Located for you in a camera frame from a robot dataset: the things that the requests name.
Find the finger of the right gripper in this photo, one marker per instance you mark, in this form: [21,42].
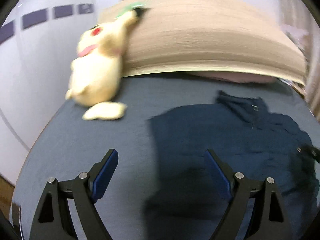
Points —
[311,151]

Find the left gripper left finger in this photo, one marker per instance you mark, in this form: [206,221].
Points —
[52,219]

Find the yellow Pikachu plush toy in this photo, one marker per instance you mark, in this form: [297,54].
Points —
[97,70]

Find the pink pillow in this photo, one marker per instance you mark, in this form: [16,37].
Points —
[235,77]

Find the white wardrobe with purple panels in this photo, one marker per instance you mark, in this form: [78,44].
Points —
[35,68]

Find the navy blue puffer jacket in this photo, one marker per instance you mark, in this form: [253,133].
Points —
[248,137]

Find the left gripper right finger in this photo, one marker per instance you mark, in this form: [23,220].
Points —
[269,219]

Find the grey bed sheet mattress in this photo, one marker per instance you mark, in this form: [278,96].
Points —
[70,145]

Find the beige curtain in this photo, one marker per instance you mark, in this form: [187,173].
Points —
[299,24]

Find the green plush leaf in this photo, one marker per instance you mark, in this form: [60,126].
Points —
[130,7]

